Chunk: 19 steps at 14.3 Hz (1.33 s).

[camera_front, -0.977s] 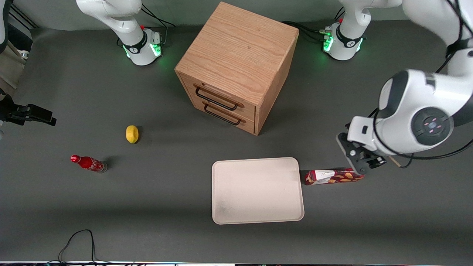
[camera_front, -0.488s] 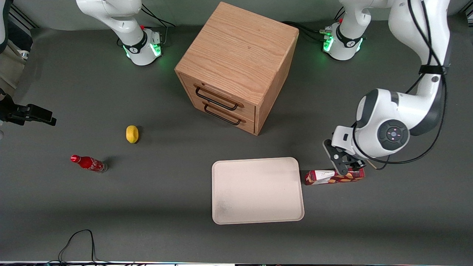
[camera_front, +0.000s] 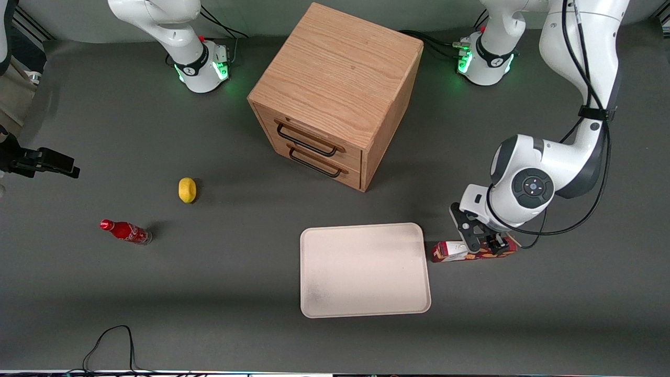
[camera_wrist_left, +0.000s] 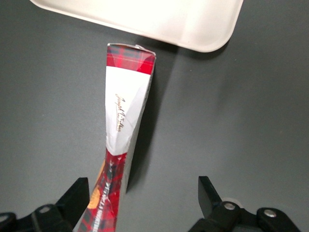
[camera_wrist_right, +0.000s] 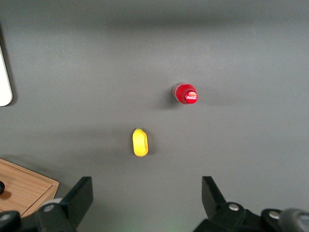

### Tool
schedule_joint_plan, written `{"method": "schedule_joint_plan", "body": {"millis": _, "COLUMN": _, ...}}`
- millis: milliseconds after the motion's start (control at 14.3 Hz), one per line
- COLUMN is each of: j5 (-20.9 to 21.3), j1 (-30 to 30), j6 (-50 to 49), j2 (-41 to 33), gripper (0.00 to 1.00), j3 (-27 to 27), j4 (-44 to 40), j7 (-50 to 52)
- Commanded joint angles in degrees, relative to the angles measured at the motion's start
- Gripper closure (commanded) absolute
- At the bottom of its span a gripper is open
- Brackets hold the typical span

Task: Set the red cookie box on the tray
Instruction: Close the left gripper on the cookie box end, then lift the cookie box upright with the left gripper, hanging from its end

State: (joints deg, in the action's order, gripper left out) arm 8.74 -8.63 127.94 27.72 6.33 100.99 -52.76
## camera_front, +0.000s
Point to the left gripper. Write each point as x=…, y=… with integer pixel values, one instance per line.
x=496, y=242

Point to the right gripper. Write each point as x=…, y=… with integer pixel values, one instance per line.
x=25, y=159

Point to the red cookie box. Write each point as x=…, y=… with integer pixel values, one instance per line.
x=455, y=252

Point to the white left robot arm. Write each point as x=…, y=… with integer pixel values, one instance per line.
x=568, y=162

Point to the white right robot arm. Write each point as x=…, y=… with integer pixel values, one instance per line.
x=196, y=57

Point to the white rectangular tray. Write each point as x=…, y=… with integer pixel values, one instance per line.
x=365, y=269

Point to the red cola bottle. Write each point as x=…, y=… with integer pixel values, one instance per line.
x=125, y=231

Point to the yellow lemon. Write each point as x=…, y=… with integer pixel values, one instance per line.
x=187, y=190

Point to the wooden drawer front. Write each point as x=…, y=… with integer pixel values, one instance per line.
x=350, y=175
x=356, y=153

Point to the wooden two-drawer cabinet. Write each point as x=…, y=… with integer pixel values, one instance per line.
x=340, y=68

